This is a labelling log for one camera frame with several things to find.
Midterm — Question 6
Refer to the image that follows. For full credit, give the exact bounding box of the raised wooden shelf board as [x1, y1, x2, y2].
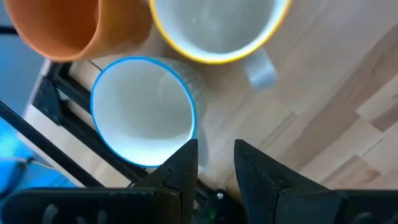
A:
[23, 0, 398, 200]

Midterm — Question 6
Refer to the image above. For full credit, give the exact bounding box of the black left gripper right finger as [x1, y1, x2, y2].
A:
[233, 139, 398, 224]

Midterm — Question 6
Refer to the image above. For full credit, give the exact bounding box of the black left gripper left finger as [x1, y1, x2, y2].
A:
[1, 139, 199, 224]

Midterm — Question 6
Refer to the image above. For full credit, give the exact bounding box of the white mug yellow rim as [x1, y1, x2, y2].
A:
[148, 0, 293, 91]

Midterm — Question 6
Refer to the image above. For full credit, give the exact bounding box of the orange faceted mug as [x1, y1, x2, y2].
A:
[3, 0, 153, 63]

